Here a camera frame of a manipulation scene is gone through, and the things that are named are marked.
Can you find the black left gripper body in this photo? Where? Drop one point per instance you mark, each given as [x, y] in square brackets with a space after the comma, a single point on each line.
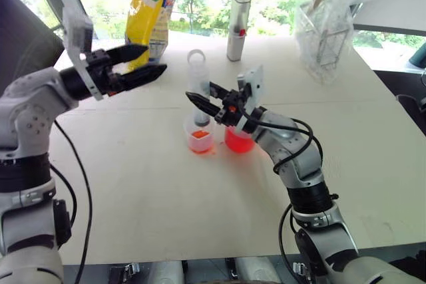
[103, 71]

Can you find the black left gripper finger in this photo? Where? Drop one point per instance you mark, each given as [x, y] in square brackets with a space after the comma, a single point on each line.
[143, 74]
[129, 52]

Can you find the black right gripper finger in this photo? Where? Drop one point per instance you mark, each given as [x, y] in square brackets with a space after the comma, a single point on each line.
[219, 90]
[203, 104]

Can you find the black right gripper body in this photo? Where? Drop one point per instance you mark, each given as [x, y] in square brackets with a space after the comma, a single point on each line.
[233, 107]

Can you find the large clear plastic syringe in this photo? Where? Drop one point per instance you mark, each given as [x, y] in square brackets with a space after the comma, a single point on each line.
[197, 78]

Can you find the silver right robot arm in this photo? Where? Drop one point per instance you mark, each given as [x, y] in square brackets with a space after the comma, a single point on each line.
[299, 164]

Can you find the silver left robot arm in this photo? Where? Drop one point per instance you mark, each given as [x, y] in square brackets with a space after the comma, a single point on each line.
[30, 104]

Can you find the round cup full red liquid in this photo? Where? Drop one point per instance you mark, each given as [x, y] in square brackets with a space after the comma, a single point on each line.
[238, 142]

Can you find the small clear cup red liquid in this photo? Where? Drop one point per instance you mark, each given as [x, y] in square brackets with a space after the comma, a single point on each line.
[199, 141]

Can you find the yellow snack bag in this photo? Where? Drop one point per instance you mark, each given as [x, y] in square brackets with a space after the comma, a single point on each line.
[143, 14]

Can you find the grey white upright case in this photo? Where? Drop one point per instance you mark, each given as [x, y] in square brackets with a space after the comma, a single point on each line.
[237, 24]

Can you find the dark grey chair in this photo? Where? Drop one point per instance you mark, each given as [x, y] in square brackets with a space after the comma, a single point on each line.
[23, 38]

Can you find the grey rounded shape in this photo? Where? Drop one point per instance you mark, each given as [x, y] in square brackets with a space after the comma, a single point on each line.
[166, 272]
[258, 269]

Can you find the metal buckle clip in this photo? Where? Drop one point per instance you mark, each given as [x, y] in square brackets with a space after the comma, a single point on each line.
[131, 270]
[300, 269]

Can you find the teal dark object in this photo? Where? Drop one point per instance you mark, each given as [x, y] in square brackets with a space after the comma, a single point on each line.
[418, 56]

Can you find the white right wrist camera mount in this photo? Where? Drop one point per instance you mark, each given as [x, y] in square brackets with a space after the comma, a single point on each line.
[255, 84]

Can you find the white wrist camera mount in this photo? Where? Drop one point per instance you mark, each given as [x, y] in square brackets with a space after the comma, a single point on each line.
[80, 34]
[255, 84]

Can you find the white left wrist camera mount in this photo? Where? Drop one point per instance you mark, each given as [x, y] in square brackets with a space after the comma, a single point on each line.
[80, 34]

